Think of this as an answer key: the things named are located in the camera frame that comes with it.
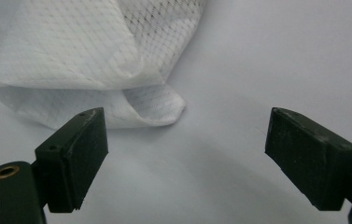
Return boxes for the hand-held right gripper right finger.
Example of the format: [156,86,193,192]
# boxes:
[264,106,352,212]

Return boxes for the white grid-patterned cloth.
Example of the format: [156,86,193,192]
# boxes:
[0,0,207,130]

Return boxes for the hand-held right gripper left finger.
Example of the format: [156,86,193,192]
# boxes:
[35,106,109,214]

